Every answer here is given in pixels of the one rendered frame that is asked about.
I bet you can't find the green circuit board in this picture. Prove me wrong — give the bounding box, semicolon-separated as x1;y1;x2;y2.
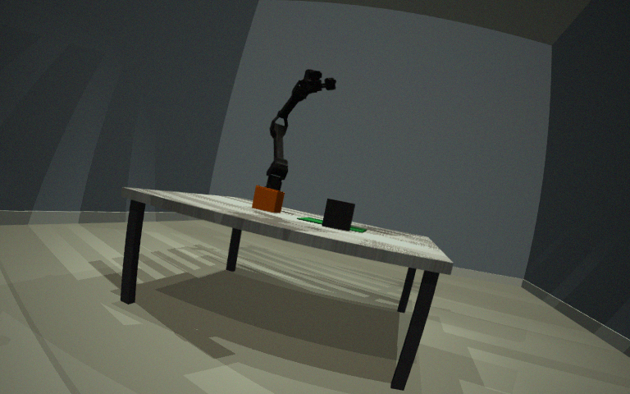
297;218;367;232

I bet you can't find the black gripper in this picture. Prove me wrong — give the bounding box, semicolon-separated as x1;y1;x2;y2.
299;78;336;94

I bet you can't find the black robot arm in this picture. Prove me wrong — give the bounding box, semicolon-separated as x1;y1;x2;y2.
264;69;322;191

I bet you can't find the black computer fan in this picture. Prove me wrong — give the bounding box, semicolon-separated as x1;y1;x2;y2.
322;199;355;231

